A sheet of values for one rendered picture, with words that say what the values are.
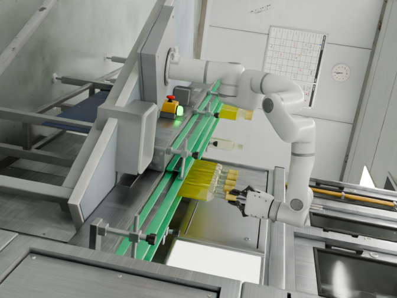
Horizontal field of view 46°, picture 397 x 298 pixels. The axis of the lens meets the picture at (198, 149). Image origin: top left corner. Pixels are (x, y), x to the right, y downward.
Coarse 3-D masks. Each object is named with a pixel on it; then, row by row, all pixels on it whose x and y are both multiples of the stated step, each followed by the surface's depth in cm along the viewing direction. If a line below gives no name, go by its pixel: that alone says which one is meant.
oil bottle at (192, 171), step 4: (188, 172) 195; (192, 172) 195; (196, 172) 196; (200, 172) 197; (204, 172) 197; (208, 172) 198; (204, 176) 194; (208, 176) 194; (212, 176) 194; (216, 176) 195; (216, 180) 194
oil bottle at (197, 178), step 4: (188, 176) 191; (192, 176) 191; (196, 176) 192; (200, 176) 192; (196, 180) 189; (200, 180) 189; (204, 180) 189; (208, 180) 189; (212, 180) 190; (212, 184) 188; (216, 184) 189; (216, 188) 189
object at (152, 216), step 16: (176, 176) 187; (160, 192) 171; (176, 192) 172; (144, 208) 158; (160, 208) 159; (144, 224) 149; (160, 224) 149; (128, 240) 138; (128, 256) 131; (144, 256) 133
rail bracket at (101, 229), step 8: (136, 216) 118; (96, 224) 120; (104, 224) 122; (136, 224) 119; (96, 232) 120; (104, 232) 121; (112, 232) 121; (120, 232) 120; (128, 232) 120; (136, 232) 120; (96, 240) 121; (136, 240) 120; (144, 240) 120; (152, 240) 119; (96, 248) 122
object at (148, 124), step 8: (152, 112) 173; (144, 120) 157; (152, 120) 174; (144, 128) 159; (152, 128) 175; (144, 136) 176; (152, 136) 176; (144, 144) 177; (152, 144) 177; (144, 152) 178; (152, 152) 178; (144, 160) 175; (144, 168) 169
